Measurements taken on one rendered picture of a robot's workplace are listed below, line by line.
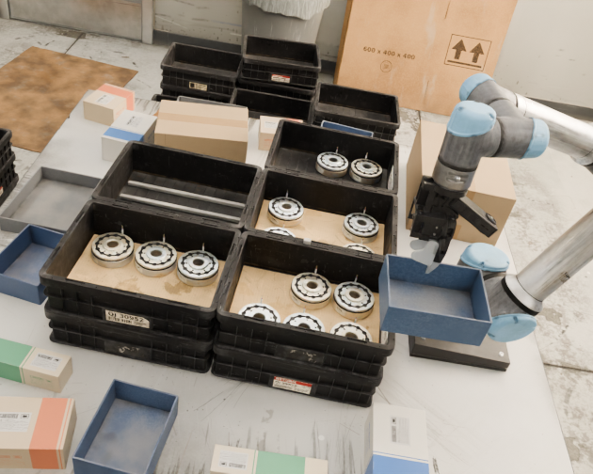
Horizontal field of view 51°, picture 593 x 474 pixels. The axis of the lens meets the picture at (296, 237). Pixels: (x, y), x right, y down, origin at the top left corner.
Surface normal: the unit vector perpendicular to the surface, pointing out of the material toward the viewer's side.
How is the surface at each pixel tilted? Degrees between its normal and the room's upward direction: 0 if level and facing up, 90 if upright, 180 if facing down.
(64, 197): 0
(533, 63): 90
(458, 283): 91
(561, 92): 90
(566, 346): 0
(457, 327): 91
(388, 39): 77
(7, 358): 0
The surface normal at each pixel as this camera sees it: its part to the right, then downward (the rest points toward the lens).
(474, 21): -0.06, 0.49
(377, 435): 0.15, -0.76
